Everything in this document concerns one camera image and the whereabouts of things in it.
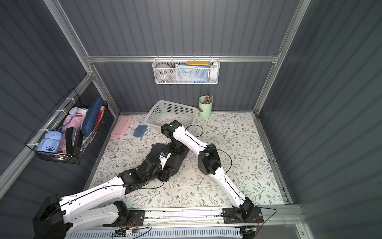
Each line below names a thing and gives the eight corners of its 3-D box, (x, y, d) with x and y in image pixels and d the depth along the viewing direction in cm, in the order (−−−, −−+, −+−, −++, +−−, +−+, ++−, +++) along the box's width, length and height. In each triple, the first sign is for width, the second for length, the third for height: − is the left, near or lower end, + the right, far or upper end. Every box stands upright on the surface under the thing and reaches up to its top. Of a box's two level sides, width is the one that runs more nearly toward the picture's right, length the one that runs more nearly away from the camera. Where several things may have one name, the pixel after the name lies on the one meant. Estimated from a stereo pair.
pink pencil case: (111, 138, 108) (109, 136, 105) (120, 118, 121) (118, 115, 118) (125, 138, 108) (123, 136, 105) (132, 118, 121) (131, 115, 118)
